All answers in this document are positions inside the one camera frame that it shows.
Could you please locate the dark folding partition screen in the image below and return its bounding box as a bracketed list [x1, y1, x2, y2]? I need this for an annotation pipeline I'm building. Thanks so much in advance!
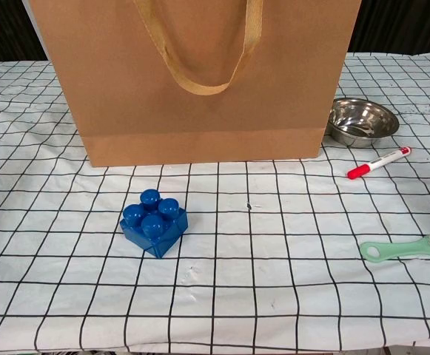
[0, 0, 430, 62]

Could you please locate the white black-checked tablecloth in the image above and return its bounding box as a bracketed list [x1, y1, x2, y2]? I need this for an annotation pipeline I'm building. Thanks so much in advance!
[0, 51, 430, 352]

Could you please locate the stainless steel bowl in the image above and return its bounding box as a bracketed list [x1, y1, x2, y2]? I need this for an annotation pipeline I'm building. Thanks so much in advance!
[323, 98, 400, 148]

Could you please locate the mint green scrubbing brush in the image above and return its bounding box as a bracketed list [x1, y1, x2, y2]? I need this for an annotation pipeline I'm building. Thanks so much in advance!
[359, 231, 430, 264]

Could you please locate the blue four-stud building block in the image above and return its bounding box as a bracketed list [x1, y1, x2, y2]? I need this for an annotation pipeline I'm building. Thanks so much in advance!
[119, 189, 189, 260]

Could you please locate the brown paper shopping bag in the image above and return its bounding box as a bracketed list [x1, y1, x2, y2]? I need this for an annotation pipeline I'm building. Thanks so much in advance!
[27, 0, 362, 168]

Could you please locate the red and white marker pen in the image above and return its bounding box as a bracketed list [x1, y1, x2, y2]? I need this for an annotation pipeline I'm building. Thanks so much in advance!
[346, 146, 412, 180]

